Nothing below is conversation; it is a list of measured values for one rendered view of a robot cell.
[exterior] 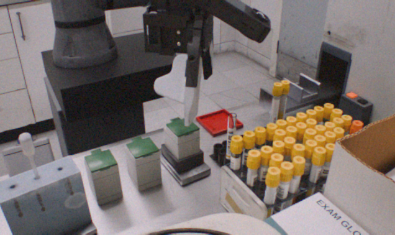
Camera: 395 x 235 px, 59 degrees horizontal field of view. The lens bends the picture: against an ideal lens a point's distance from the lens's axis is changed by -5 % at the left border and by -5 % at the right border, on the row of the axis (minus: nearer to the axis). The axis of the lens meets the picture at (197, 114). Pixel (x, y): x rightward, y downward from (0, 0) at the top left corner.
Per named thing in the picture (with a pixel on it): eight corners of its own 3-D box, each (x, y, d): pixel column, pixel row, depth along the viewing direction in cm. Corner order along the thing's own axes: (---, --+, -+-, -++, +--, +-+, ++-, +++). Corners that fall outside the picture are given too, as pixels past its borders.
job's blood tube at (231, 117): (230, 163, 61) (233, 112, 55) (235, 167, 60) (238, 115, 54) (223, 166, 60) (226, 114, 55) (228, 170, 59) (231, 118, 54)
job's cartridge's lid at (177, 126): (184, 117, 59) (184, 114, 59) (200, 130, 56) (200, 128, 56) (163, 124, 58) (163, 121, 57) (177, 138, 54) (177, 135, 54)
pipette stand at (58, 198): (79, 202, 53) (66, 149, 48) (98, 233, 48) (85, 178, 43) (13, 231, 48) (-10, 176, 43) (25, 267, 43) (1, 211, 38)
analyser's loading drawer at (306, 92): (327, 84, 83) (331, 63, 80) (349, 96, 78) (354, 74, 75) (258, 105, 74) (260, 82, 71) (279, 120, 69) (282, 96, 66)
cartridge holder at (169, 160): (183, 147, 65) (182, 130, 63) (210, 175, 59) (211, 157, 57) (156, 156, 63) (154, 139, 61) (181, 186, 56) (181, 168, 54)
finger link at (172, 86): (153, 122, 49) (161, 55, 50) (196, 127, 48) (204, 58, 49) (146, 121, 46) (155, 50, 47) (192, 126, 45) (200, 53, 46)
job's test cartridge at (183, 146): (186, 147, 63) (184, 116, 59) (200, 162, 59) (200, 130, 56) (164, 155, 61) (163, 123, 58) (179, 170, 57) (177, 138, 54)
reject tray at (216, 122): (224, 111, 76) (224, 108, 75) (243, 127, 71) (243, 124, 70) (195, 120, 73) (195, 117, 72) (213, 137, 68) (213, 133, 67)
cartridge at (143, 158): (150, 166, 60) (147, 133, 57) (162, 183, 57) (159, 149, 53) (128, 174, 59) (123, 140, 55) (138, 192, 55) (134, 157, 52)
